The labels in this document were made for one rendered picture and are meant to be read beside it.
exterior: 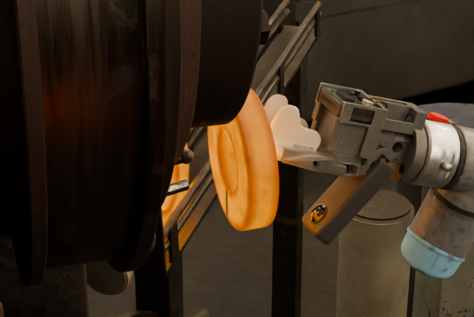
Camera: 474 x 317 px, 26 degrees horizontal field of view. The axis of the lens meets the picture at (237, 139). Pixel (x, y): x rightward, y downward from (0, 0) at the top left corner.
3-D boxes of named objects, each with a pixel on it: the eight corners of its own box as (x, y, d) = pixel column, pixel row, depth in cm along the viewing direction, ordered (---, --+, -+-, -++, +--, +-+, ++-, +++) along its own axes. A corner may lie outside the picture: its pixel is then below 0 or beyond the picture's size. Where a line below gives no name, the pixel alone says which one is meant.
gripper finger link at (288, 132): (243, 92, 107) (322, 106, 111) (229, 145, 109) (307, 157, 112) (252, 102, 105) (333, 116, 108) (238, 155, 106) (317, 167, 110)
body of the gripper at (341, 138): (314, 80, 114) (407, 97, 118) (292, 152, 116) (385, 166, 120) (340, 102, 107) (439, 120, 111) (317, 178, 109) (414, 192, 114)
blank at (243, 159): (250, 128, 99) (282, 123, 100) (204, 65, 112) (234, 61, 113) (249, 260, 107) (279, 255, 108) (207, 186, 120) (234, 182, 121)
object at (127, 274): (82, 291, 121) (77, 249, 118) (113, 249, 128) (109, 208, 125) (129, 300, 119) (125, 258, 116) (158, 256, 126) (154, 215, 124)
